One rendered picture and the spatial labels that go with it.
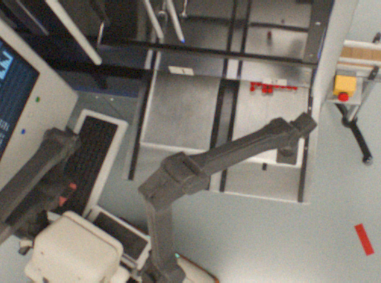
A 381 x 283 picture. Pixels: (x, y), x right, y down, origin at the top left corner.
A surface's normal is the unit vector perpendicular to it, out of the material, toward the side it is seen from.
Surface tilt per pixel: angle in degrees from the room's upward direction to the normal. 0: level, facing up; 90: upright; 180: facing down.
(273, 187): 0
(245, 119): 0
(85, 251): 43
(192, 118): 0
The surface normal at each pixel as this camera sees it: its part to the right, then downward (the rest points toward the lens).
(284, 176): -0.05, -0.29
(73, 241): 0.31, -0.77
